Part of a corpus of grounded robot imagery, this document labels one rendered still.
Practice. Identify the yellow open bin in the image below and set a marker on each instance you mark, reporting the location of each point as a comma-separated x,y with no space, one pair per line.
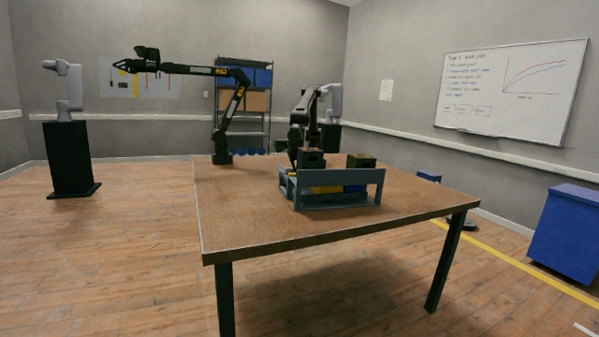
327,189

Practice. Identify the blue open bin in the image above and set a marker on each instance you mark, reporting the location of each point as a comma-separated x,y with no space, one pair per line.
353,188

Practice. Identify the olive green case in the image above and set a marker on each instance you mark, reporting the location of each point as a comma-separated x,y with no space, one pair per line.
360,161

